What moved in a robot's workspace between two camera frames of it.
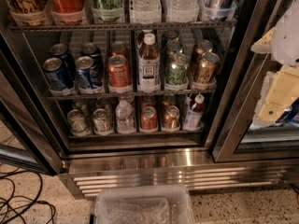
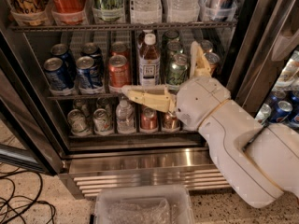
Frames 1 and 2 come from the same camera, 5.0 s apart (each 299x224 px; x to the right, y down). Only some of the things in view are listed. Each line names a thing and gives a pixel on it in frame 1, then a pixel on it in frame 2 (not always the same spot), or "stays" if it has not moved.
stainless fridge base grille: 199,169 stays
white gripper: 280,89 to 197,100
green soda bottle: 107,2 stays
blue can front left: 57,76 stays
